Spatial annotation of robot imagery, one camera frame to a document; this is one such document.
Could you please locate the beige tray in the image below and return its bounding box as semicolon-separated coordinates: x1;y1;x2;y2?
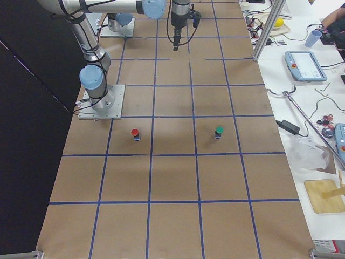
254;12;290;36

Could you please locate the black power adapter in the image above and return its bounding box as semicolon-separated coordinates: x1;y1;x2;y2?
276;120;300;135

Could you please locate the blue teach pendant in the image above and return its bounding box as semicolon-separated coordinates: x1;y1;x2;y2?
284;51;327;82
334;123;345;158

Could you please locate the aluminium frame post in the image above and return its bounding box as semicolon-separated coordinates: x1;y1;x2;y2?
252;0;285;62

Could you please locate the clear plastic bag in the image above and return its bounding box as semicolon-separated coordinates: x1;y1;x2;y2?
283;135;332;173

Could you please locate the wooden cutting board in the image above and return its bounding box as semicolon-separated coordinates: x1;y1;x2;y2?
304;179;344;214

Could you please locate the red push button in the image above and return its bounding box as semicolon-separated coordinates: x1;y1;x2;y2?
131;128;141;141

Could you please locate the metal walking cane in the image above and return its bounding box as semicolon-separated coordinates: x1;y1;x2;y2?
267;85;344;169

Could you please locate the blue plastic cup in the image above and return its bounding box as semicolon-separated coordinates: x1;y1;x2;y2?
305;30;322;48

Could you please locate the yellow lemon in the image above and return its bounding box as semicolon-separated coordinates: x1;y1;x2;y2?
274;18;284;28

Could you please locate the green push button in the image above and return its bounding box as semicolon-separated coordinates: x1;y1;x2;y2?
215;126;224;139

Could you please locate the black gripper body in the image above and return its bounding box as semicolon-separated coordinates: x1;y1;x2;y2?
173;26;181;46

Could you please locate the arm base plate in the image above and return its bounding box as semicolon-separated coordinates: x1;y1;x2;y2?
100;17;135;38
77;85;126;120

